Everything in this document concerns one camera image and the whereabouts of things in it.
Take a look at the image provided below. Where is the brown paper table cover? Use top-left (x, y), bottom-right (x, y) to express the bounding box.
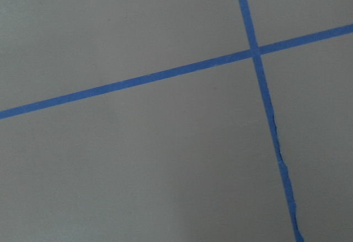
top-left (1, 0), bottom-right (352, 241)

